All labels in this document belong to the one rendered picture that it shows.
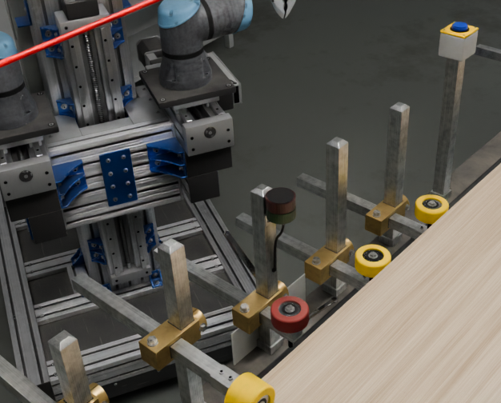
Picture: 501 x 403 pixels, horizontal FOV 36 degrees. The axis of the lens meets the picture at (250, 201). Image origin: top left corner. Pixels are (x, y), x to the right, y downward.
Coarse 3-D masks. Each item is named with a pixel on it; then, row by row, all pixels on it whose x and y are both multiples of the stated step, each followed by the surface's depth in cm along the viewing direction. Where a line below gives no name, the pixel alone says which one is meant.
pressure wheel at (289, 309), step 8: (288, 296) 163; (272, 304) 161; (280, 304) 161; (288, 304) 161; (296, 304) 161; (304, 304) 161; (272, 312) 159; (280, 312) 159; (288, 312) 159; (296, 312) 159; (304, 312) 159; (272, 320) 160; (280, 320) 157; (288, 320) 157; (296, 320) 157; (304, 320) 158; (280, 328) 159; (288, 328) 158; (296, 328) 158; (304, 328) 160; (288, 344) 166
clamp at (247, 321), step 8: (280, 288) 171; (248, 296) 169; (256, 296) 169; (272, 296) 168; (280, 296) 170; (240, 304) 167; (248, 304) 167; (256, 304) 167; (264, 304) 167; (232, 312) 167; (240, 312) 165; (248, 312) 165; (256, 312) 165; (240, 320) 166; (248, 320) 164; (256, 320) 166; (240, 328) 167; (248, 328) 165; (256, 328) 167
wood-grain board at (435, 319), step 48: (480, 192) 191; (432, 240) 177; (480, 240) 176; (384, 288) 164; (432, 288) 164; (480, 288) 163; (336, 336) 154; (384, 336) 153; (432, 336) 152; (480, 336) 152; (288, 384) 144; (336, 384) 144; (384, 384) 143; (432, 384) 143; (480, 384) 142
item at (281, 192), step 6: (270, 192) 152; (276, 192) 152; (282, 192) 152; (288, 192) 152; (270, 198) 150; (276, 198) 150; (282, 198) 150; (288, 198) 150; (264, 216) 155; (270, 222) 157; (282, 228) 155; (276, 240) 159; (276, 246) 161
